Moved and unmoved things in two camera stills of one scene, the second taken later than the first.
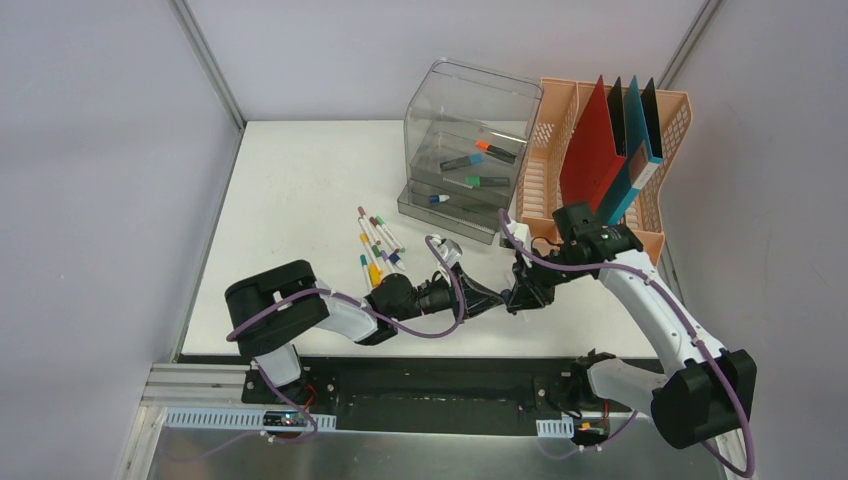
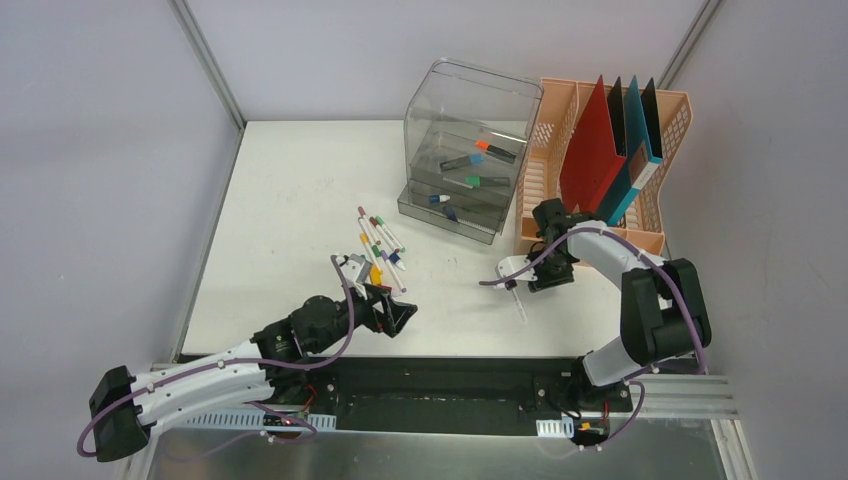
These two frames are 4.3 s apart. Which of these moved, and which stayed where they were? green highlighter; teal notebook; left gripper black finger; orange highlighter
Moved: left gripper black finger
Stayed: orange highlighter; green highlighter; teal notebook
